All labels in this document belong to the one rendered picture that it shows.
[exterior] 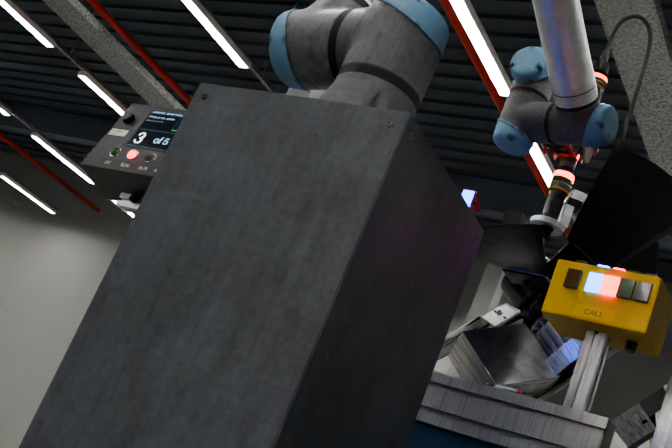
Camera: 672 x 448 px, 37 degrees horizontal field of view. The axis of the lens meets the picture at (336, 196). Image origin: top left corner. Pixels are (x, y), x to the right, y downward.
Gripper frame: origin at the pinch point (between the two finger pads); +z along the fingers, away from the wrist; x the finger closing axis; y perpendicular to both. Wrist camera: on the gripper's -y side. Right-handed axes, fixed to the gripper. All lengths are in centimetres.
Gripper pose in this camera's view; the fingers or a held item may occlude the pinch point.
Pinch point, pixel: (581, 147)
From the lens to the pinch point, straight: 219.8
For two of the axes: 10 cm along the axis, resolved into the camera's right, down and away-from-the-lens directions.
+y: -3.7, 8.7, -3.2
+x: 8.1, 1.4, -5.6
